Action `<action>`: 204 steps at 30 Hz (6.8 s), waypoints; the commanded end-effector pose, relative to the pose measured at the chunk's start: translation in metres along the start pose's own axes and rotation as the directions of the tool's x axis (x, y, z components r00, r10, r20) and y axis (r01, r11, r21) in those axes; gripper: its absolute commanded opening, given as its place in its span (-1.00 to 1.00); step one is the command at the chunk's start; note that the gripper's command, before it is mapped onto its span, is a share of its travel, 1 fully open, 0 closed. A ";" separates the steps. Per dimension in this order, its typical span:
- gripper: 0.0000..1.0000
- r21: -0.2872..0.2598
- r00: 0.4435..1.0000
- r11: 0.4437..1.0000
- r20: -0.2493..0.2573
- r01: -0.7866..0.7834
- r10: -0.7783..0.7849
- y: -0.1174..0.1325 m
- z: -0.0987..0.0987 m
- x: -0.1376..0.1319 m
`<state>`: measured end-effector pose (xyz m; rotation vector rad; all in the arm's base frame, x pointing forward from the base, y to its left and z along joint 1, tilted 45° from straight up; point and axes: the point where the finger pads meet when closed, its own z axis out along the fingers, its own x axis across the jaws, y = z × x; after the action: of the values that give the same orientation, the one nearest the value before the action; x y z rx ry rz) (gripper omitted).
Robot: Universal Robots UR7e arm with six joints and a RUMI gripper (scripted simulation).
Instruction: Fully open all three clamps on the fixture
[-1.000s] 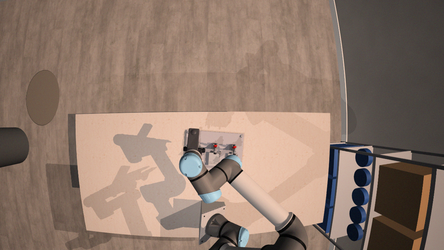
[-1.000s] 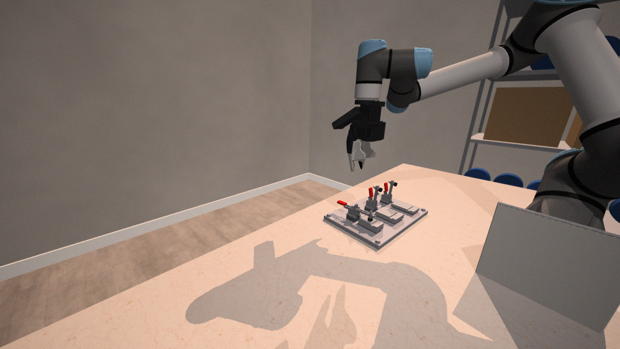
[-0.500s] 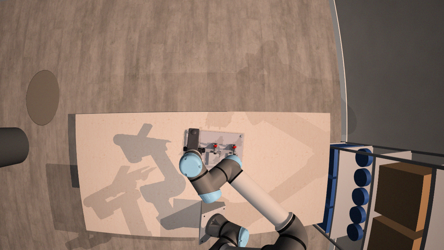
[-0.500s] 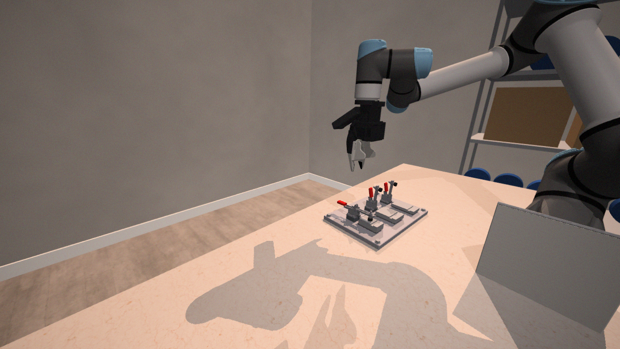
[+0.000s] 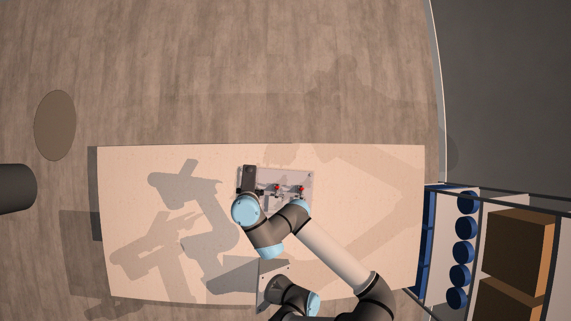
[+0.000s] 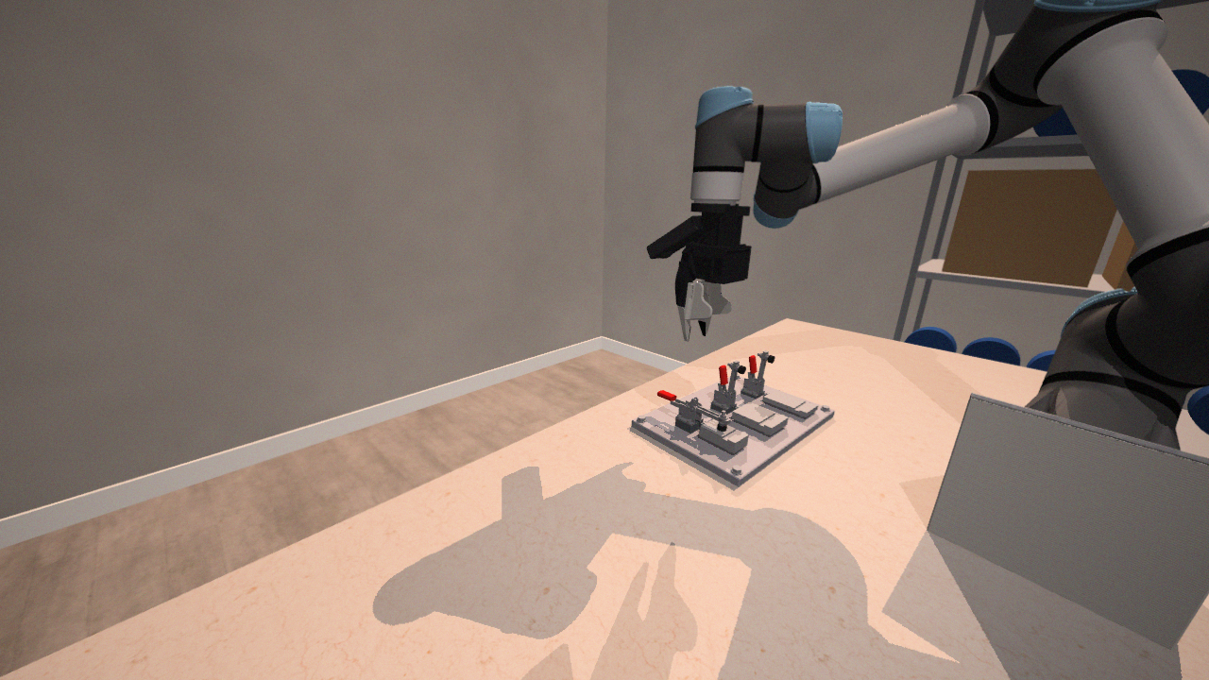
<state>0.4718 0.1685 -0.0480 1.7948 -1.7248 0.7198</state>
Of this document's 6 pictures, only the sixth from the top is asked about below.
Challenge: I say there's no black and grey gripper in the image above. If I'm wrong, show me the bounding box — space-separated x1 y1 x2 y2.
675 203 751 342

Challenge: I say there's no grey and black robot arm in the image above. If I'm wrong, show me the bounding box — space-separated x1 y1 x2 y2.
690 0 1209 451

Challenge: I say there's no toggle clamp with red handle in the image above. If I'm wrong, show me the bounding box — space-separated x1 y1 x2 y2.
656 390 731 434
710 361 746 414

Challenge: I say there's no grey toggle clamp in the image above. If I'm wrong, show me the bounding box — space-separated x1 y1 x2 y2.
741 350 775 399

